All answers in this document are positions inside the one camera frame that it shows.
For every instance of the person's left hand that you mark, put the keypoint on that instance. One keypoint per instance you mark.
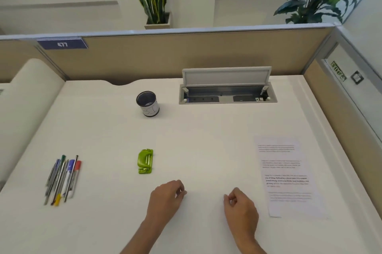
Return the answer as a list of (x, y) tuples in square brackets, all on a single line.
[(164, 203)]

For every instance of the person's right hand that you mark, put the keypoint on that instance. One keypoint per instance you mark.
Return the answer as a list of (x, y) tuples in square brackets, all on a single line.
[(241, 213)]

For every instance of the person's left thumb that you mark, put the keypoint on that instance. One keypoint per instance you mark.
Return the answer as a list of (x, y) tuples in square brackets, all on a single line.
[(180, 195)]

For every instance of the person's right thumb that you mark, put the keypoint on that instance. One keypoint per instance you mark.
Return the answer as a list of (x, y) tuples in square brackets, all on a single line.
[(227, 200)]

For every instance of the person's left forearm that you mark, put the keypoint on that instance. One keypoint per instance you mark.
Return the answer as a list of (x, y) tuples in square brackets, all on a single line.
[(140, 239)]

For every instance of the person's right forearm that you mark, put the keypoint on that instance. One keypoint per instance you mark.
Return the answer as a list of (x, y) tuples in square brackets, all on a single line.
[(250, 246)]

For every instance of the green hole punch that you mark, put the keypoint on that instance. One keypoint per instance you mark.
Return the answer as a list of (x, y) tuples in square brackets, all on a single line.
[(145, 161)]

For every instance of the printed white paper sheet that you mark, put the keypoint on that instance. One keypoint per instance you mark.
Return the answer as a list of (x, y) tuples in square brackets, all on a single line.
[(288, 176)]

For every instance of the black mesh pen cup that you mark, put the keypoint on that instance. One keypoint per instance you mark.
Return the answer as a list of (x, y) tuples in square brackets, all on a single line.
[(147, 104)]

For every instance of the grey desk power box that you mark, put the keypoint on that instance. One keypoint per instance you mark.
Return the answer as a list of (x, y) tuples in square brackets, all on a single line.
[(228, 98)]

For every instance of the pile of assorted pens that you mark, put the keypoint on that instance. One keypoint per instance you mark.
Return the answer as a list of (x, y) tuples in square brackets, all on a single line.
[(62, 179)]

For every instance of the grey power box lid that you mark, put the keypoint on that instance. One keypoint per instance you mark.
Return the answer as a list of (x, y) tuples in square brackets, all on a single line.
[(226, 76)]

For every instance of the beige desk partition panel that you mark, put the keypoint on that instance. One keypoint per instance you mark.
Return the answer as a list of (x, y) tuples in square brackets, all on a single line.
[(167, 53)]

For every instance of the green sticker on glass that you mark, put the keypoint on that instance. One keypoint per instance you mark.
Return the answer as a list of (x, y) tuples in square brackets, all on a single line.
[(338, 70)]

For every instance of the white square planter pot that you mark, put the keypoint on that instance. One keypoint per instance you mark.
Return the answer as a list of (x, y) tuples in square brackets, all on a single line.
[(158, 24)]

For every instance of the white rounded desk divider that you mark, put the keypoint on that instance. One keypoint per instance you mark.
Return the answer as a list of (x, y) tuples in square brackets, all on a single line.
[(26, 113)]

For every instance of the small square black sticker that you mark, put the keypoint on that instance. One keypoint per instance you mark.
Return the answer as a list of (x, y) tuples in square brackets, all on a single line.
[(357, 77)]

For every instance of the blue partition label sign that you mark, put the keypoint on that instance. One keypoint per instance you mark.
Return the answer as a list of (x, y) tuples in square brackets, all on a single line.
[(62, 44)]

